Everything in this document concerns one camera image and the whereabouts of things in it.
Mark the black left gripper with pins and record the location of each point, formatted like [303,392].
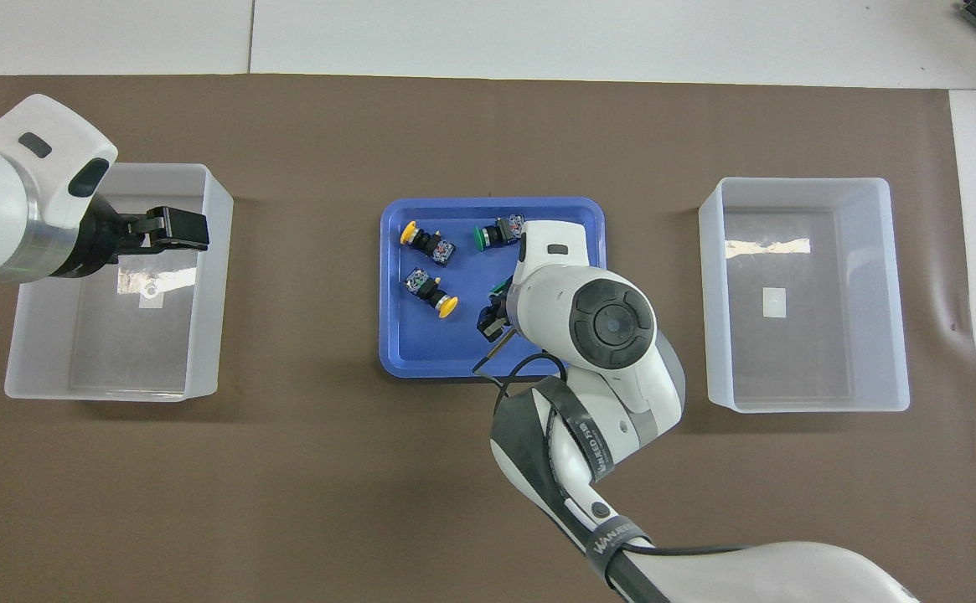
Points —
[102,239]

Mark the green push button switch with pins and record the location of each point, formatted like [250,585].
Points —
[500,232]
[498,291]

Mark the yellow push button switch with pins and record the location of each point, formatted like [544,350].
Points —
[433,243]
[427,289]

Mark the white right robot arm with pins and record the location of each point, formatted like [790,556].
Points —
[613,322]

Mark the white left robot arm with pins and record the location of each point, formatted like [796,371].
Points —
[2,193]

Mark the blue plastic tray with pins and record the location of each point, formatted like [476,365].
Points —
[437,343]

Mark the translucent white plastic box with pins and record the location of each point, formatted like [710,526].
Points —
[873,335]
[203,335]

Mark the brown paper table mat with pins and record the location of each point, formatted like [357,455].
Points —
[286,502]

